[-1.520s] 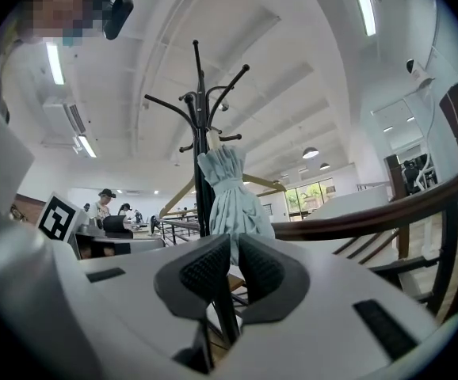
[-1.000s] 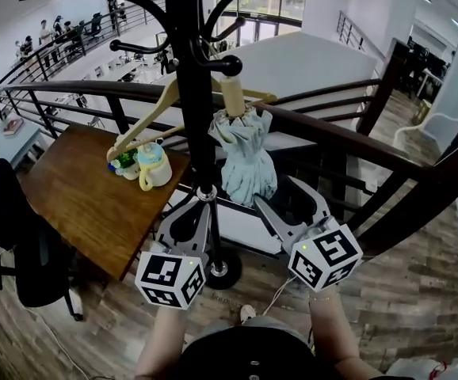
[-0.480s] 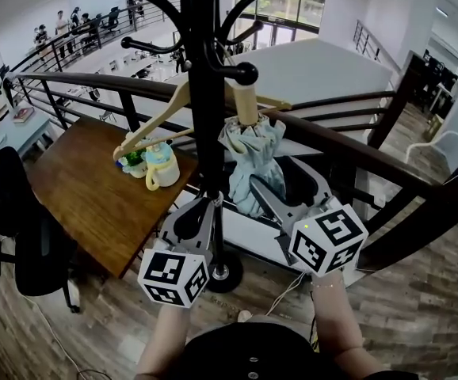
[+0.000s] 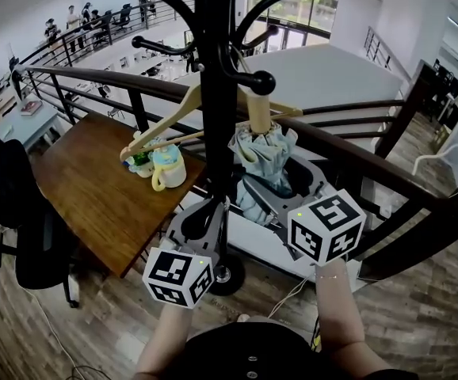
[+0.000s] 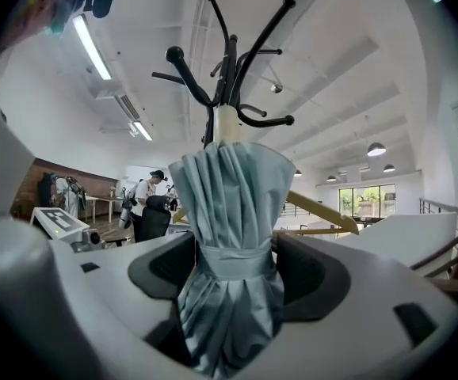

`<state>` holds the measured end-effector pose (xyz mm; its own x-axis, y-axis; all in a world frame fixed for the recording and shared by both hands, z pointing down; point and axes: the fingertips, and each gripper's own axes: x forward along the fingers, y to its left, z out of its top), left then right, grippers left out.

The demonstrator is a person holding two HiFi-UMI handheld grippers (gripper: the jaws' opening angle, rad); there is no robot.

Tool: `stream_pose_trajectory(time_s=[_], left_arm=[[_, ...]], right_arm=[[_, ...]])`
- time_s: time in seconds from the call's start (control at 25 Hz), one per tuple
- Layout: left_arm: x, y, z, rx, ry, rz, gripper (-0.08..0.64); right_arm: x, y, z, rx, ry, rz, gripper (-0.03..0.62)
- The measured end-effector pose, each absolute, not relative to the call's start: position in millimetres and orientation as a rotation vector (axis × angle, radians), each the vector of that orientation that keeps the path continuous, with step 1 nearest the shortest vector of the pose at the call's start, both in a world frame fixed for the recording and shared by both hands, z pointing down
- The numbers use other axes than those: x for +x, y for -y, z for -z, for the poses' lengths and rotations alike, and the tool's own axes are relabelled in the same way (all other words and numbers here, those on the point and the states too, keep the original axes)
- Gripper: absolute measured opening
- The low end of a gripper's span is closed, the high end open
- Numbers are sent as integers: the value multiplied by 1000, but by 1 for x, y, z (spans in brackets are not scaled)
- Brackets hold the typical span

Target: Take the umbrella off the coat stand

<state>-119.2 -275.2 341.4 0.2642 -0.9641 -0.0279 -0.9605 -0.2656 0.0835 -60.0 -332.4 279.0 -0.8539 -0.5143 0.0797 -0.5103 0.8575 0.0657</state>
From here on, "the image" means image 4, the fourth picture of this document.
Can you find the small potted flower plant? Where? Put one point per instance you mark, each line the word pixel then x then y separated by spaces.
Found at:
pixel 142 168

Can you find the pink book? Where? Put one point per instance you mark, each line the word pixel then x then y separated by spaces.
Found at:
pixel 30 108

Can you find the wooden clothes hanger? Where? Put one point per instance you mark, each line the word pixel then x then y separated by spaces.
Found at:
pixel 161 127

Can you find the large glass window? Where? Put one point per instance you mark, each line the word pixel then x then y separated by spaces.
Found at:
pixel 312 6

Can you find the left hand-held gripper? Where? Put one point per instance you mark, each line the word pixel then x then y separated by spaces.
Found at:
pixel 173 275

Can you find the person's black shirt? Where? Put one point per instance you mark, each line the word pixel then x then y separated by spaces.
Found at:
pixel 253 354

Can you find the person's right forearm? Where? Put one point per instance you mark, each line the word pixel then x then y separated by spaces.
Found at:
pixel 338 311

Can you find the short black metal railing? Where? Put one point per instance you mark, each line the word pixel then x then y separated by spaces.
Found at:
pixel 379 50

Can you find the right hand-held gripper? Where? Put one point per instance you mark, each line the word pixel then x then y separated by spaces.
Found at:
pixel 324 228

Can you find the black metal balcony railing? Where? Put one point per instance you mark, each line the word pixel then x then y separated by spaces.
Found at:
pixel 106 26

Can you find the light blue umbrella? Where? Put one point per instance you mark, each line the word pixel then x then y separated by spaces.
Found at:
pixel 264 156

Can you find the person's left forearm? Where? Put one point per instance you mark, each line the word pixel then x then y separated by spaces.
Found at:
pixel 169 343

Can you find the brown wooden table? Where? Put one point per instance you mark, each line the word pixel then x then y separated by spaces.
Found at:
pixel 94 196

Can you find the dark stair railing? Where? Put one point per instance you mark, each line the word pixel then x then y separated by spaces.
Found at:
pixel 352 149

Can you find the black metal coat rack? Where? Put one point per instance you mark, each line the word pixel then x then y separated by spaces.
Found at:
pixel 213 113

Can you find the light blue small table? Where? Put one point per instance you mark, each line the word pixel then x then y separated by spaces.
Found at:
pixel 27 127

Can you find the white curved pipe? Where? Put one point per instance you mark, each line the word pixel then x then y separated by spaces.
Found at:
pixel 451 150

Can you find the black office chair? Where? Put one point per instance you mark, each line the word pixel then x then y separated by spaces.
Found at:
pixel 15 180

